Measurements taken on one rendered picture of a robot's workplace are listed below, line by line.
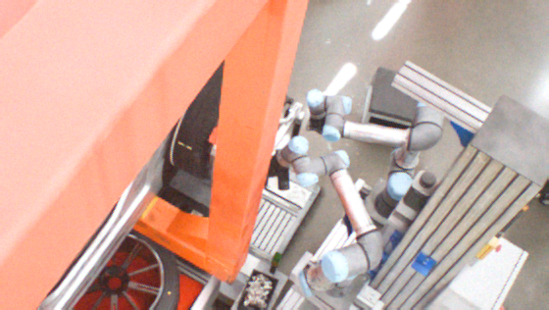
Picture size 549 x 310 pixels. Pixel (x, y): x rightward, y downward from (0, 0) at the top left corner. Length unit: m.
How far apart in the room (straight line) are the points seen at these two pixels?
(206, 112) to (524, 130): 1.47
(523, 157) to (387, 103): 2.17
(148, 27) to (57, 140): 0.10
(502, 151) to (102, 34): 1.98
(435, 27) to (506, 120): 3.04
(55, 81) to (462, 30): 5.10
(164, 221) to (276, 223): 0.94
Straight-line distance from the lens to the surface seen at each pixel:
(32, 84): 0.43
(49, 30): 0.46
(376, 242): 2.71
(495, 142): 2.35
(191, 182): 4.10
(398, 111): 4.43
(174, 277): 3.56
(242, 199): 2.67
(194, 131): 3.29
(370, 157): 4.61
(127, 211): 3.26
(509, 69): 5.37
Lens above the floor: 3.85
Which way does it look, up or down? 60 degrees down
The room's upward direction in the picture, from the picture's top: 5 degrees clockwise
